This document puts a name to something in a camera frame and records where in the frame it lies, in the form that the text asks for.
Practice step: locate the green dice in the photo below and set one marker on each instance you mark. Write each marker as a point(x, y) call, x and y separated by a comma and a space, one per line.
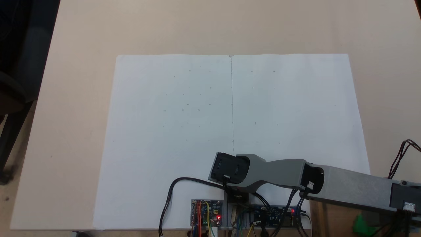
point(361, 225)

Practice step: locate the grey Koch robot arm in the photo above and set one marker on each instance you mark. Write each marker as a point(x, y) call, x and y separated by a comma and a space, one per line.
point(279, 171)

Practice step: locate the blue circuit board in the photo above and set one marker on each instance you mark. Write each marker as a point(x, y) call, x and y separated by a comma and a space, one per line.
point(273, 215)

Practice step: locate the brown cardboard box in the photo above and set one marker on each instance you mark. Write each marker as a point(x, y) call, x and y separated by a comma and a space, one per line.
point(329, 220)

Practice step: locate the dark chair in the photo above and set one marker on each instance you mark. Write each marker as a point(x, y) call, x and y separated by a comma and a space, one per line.
point(16, 82)

